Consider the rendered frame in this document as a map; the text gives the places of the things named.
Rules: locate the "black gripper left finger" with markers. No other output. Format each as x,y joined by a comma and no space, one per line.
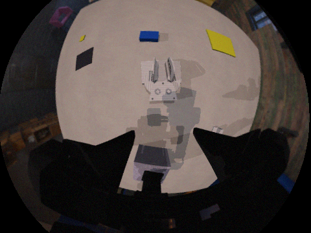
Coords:
108,159

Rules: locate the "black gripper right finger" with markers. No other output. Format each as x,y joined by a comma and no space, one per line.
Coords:
223,152

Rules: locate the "yellow flat rectangular plate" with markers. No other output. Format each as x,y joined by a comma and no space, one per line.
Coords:
221,43

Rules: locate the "blue rectangular block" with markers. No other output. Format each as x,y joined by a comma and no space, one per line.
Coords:
149,36

